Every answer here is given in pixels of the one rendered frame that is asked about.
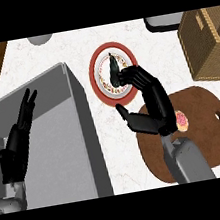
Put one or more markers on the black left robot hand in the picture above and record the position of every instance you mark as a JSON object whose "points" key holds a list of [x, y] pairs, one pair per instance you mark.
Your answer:
{"points": [[16, 148]]}

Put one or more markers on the brown round cutting board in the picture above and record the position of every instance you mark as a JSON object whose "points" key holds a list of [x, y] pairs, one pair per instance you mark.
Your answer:
{"points": [[206, 126]]}

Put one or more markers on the red rimmed white plate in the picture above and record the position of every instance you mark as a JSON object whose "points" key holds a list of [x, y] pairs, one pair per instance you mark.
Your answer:
{"points": [[104, 92]]}

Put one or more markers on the dark rimmed grey appliance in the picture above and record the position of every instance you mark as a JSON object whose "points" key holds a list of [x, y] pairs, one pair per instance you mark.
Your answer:
{"points": [[165, 21]]}

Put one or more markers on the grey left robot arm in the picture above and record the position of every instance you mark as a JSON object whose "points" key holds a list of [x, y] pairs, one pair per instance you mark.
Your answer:
{"points": [[11, 198]]}

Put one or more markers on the brown wicker basket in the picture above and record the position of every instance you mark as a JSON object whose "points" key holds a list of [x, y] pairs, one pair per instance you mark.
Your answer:
{"points": [[206, 45]]}

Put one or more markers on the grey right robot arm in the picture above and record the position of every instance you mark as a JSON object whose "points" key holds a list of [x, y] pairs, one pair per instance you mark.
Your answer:
{"points": [[186, 160]]}

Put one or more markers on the dark green vegetable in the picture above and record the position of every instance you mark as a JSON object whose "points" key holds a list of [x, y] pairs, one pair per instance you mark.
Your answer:
{"points": [[112, 69]]}

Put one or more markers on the pink frosted cupcake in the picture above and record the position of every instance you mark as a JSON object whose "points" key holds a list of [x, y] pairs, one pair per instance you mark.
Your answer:
{"points": [[181, 120]]}

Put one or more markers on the grey round object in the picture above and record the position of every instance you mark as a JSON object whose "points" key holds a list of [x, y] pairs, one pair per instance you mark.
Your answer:
{"points": [[40, 39]]}

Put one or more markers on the large grey open box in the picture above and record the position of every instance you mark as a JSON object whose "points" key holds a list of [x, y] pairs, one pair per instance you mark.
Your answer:
{"points": [[61, 147]]}

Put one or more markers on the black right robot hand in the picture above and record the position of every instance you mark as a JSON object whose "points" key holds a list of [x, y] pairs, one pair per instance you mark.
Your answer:
{"points": [[150, 98]]}

